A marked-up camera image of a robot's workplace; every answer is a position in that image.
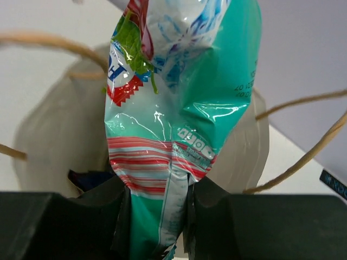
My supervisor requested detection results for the green Fox's mint candy bag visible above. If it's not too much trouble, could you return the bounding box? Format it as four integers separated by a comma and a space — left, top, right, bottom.
104, 1, 262, 259

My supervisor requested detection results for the beige paper bag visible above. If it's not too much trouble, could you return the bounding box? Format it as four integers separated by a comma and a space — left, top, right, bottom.
0, 31, 347, 200

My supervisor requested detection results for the dark blue cracker snack bag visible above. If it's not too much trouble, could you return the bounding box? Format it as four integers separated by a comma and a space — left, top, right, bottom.
67, 170, 115, 194

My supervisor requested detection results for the right blue table label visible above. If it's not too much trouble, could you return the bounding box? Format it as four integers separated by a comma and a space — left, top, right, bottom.
319, 169, 347, 200

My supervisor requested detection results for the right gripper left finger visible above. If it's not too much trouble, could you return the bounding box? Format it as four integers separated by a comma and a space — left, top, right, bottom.
1, 177, 130, 259

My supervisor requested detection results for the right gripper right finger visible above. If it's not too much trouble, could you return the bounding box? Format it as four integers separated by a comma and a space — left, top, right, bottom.
183, 178, 346, 259

